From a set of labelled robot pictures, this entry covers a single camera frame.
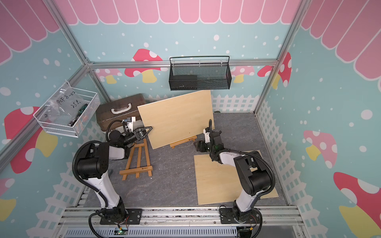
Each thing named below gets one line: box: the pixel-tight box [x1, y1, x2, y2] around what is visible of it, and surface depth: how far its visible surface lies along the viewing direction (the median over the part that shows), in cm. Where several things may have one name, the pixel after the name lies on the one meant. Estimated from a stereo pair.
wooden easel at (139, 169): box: [119, 138, 154, 181], surface depth 91 cm
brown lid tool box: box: [95, 93, 147, 132], surface depth 94 cm
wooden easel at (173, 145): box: [169, 135, 198, 149], surface depth 100 cm
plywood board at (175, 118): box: [136, 89, 215, 150], surface depth 91 cm
